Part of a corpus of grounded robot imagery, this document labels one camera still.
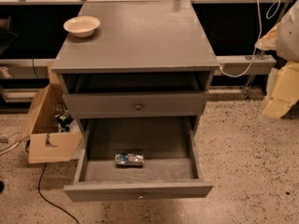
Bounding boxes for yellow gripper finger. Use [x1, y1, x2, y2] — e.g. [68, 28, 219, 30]
[255, 23, 280, 50]
[262, 61, 299, 119]

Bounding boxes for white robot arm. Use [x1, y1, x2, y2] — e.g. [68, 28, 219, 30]
[255, 1, 299, 121]

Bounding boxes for grey wooden drawer cabinet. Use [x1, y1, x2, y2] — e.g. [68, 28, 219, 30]
[50, 0, 221, 135]

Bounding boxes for open grey lower drawer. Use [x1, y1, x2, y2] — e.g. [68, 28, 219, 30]
[64, 117, 213, 202]

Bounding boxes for grey metal stand pole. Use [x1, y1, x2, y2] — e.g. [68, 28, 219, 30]
[241, 0, 299, 102]

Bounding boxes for white ceramic bowl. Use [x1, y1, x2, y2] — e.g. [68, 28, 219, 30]
[64, 16, 100, 38]

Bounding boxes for snack bags in box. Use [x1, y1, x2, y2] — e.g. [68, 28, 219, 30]
[55, 105, 73, 133]

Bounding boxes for open cardboard box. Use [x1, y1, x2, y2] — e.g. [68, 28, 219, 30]
[16, 62, 82, 163]

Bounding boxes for black floor cable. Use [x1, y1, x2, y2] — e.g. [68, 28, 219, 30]
[24, 139, 80, 224]

